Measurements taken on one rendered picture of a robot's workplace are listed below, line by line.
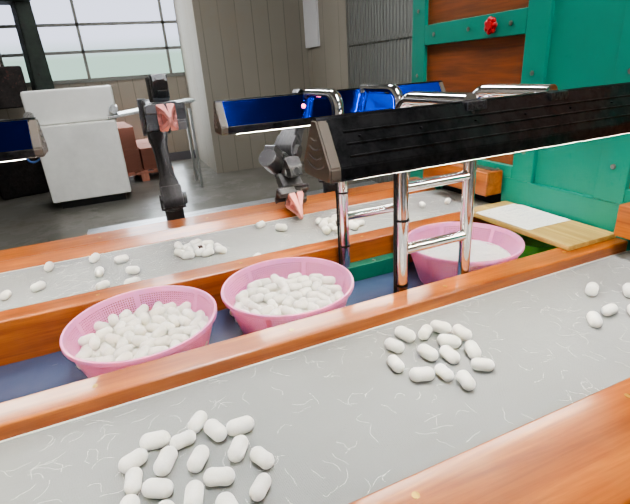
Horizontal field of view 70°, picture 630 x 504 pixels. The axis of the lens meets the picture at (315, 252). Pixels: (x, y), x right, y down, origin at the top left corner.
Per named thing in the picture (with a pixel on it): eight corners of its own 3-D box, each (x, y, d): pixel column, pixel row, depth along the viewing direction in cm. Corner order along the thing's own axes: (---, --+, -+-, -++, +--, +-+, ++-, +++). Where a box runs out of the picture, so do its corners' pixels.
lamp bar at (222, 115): (214, 132, 107) (209, 100, 104) (431, 107, 128) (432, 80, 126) (221, 136, 100) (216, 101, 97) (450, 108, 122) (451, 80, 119)
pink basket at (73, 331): (78, 346, 92) (65, 305, 88) (209, 313, 101) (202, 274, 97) (69, 434, 69) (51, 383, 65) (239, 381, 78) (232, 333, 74)
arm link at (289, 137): (292, 150, 139) (321, 78, 150) (267, 150, 143) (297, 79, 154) (306, 174, 149) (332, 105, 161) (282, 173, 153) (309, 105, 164)
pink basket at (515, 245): (392, 293, 104) (392, 255, 100) (417, 250, 126) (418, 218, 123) (518, 310, 93) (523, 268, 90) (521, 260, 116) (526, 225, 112)
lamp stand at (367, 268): (309, 259, 126) (296, 88, 109) (372, 244, 133) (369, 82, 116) (339, 285, 109) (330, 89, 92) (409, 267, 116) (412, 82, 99)
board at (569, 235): (463, 213, 126) (463, 209, 125) (505, 204, 131) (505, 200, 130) (568, 251, 97) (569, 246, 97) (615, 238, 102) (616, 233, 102)
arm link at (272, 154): (278, 166, 132) (287, 129, 134) (253, 165, 135) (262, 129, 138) (295, 182, 142) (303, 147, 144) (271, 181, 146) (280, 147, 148)
